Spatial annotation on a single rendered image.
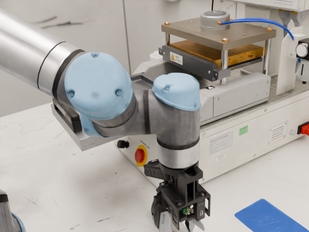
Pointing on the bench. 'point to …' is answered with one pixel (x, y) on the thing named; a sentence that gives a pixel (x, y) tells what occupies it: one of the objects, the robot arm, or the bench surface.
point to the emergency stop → (139, 155)
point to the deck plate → (301, 88)
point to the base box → (252, 136)
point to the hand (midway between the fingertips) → (176, 231)
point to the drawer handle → (70, 113)
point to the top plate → (222, 30)
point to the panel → (148, 139)
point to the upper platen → (241, 58)
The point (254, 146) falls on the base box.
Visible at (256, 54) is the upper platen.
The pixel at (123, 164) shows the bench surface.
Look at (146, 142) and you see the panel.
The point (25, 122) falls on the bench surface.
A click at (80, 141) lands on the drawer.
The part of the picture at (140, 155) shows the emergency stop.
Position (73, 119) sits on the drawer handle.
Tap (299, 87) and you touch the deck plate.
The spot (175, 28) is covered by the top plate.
